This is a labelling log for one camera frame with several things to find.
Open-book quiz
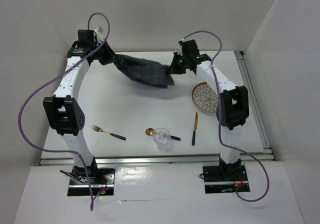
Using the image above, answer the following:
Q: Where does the dark grey checked napkin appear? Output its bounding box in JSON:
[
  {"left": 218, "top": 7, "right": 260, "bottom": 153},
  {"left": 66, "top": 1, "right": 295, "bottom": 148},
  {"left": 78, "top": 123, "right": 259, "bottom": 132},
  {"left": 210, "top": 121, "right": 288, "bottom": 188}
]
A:
[{"left": 113, "top": 54, "right": 175, "bottom": 89}]

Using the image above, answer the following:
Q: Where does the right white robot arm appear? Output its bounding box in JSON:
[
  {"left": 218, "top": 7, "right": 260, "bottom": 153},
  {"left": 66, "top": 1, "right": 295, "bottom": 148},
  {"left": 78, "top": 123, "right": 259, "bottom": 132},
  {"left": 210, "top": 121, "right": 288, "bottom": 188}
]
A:
[{"left": 170, "top": 39, "right": 250, "bottom": 180}]

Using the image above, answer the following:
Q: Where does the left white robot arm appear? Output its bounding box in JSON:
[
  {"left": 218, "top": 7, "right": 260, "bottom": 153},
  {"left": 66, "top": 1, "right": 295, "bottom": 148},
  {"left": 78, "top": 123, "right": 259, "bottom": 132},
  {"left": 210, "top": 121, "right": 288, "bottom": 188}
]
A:
[{"left": 43, "top": 27, "right": 111, "bottom": 184}]

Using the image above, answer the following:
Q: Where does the floral patterned ceramic plate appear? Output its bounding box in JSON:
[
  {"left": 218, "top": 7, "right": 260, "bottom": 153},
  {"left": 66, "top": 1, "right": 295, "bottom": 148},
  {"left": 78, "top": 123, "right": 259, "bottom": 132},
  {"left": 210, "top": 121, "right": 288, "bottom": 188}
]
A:
[{"left": 191, "top": 82, "right": 218, "bottom": 113}]

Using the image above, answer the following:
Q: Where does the clear drinking glass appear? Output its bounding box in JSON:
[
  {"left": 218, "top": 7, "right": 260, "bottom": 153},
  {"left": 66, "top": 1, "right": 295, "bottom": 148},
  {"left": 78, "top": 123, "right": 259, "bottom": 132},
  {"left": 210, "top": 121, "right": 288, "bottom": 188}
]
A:
[{"left": 152, "top": 127, "right": 171, "bottom": 152}]

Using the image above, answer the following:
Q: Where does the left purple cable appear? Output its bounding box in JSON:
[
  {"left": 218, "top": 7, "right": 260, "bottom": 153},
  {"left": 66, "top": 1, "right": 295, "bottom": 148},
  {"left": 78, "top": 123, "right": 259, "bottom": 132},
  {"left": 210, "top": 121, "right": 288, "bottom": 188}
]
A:
[{"left": 17, "top": 12, "right": 111, "bottom": 212}]

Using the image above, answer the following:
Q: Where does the gold knife green handle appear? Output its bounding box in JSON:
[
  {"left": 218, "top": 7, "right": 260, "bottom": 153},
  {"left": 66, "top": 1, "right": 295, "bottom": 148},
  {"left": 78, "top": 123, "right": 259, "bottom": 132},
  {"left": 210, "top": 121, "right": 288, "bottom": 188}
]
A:
[{"left": 191, "top": 111, "right": 199, "bottom": 146}]

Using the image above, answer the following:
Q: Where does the gold fork green handle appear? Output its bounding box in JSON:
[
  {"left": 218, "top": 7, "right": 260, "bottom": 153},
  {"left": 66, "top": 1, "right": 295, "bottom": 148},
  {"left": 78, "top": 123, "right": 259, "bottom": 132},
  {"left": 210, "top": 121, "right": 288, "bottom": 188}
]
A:
[{"left": 91, "top": 124, "right": 127, "bottom": 141}]

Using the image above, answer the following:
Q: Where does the gold spoon green handle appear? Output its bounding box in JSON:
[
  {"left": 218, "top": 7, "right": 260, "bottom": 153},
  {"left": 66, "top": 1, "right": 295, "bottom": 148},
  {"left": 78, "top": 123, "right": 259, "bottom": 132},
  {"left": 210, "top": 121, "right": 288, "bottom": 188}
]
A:
[{"left": 145, "top": 128, "right": 181, "bottom": 141}]

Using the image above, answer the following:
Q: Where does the aluminium right side rail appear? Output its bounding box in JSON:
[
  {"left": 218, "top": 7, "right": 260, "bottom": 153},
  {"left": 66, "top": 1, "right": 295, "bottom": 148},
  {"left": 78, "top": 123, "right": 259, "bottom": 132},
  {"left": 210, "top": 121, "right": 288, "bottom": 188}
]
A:
[{"left": 234, "top": 51, "right": 276, "bottom": 162}]

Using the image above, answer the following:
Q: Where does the aluminium rail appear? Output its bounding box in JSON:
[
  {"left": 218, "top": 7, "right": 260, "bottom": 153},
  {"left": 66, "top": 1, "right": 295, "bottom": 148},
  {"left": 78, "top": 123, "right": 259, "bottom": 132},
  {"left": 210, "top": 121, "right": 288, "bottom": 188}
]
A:
[
  {"left": 38, "top": 153, "right": 223, "bottom": 165},
  {"left": 234, "top": 51, "right": 276, "bottom": 162}
]

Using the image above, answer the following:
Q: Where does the aluminium front rail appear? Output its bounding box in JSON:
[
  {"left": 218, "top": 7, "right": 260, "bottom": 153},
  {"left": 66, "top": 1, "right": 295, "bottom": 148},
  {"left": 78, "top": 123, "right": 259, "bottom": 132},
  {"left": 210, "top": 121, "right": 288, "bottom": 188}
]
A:
[{"left": 38, "top": 153, "right": 223, "bottom": 165}]

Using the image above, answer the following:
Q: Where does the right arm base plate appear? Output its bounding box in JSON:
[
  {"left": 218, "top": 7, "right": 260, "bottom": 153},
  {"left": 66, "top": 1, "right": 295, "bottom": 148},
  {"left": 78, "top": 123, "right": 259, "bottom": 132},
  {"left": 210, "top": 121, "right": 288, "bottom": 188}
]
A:
[{"left": 199, "top": 164, "right": 251, "bottom": 194}]

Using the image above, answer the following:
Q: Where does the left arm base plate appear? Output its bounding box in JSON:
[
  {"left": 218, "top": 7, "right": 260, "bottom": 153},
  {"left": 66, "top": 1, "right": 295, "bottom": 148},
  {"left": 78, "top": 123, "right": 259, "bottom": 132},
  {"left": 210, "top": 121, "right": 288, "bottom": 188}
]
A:
[{"left": 59, "top": 168, "right": 116, "bottom": 197}]

